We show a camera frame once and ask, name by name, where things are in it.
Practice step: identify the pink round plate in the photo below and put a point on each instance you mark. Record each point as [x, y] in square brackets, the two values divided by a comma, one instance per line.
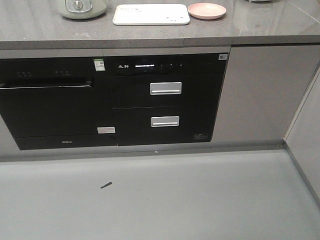
[206, 11]

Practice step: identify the cream bear print tray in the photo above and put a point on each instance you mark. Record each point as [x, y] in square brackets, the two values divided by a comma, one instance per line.
[151, 14]

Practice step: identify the black disinfection cabinet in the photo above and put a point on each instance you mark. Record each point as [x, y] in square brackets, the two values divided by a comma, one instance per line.
[129, 78]

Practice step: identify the black floor tape strip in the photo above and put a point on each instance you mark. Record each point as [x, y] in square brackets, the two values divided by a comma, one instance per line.
[106, 185]

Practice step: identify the grey cabinet door panel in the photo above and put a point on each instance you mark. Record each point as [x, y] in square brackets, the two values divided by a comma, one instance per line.
[262, 89]

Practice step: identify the pale green electric cooking pot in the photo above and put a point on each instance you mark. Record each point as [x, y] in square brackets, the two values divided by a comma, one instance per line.
[81, 9]

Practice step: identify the white side cabinet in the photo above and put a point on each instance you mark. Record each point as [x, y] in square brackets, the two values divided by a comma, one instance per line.
[302, 140]

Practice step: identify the white rice cooker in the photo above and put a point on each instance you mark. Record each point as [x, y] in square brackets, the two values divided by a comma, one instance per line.
[259, 0]

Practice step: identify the lower silver drawer handle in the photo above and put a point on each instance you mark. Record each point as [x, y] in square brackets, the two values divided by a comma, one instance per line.
[165, 121]

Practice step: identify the silver drawer handle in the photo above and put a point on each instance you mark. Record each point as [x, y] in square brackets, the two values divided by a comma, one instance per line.
[165, 121]
[165, 88]

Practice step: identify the upper silver drawer handle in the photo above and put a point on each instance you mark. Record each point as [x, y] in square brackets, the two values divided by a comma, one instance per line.
[165, 88]

